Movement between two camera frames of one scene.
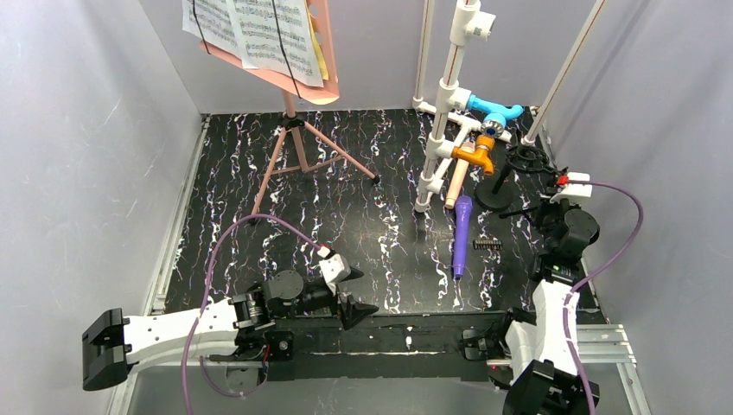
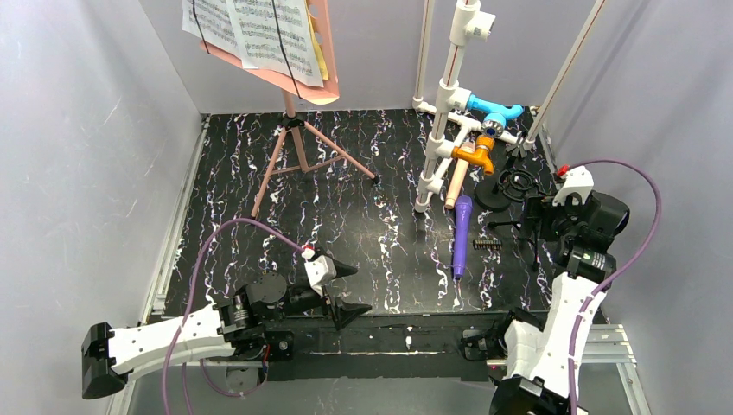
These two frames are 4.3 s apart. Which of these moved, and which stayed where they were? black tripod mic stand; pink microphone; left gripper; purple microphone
Moved: black tripod mic stand
Stayed: left gripper; purple microphone; pink microphone
